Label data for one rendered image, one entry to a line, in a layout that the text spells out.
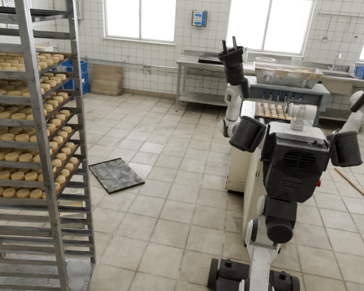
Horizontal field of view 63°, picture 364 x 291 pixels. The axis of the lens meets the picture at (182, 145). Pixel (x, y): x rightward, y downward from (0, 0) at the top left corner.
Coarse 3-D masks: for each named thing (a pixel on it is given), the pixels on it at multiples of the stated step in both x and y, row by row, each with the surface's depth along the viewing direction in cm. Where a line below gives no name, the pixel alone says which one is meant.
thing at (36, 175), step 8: (72, 144) 154; (64, 152) 146; (56, 160) 138; (64, 160) 143; (0, 168) 130; (8, 168) 129; (16, 168) 131; (56, 168) 136; (0, 176) 124; (8, 176) 125; (16, 176) 124; (24, 176) 125; (32, 176) 125; (40, 176) 125
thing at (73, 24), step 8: (72, 0) 130; (72, 8) 131; (72, 24) 134; (72, 32) 135; (72, 40) 137; (72, 48) 138; (72, 64) 142; (80, 72) 145; (80, 80) 146; (80, 88) 147; (80, 104) 150; (80, 120) 154; (80, 136) 158; (88, 168) 170; (88, 176) 171; (88, 184) 172; (88, 192) 174; (88, 216) 182
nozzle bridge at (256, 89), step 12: (252, 84) 251; (264, 84) 253; (240, 96) 258; (252, 96) 264; (276, 96) 260; (288, 96) 257; (312, 96) 253; (324, 96) 243; (240, 108) 273; (324, 108) 247
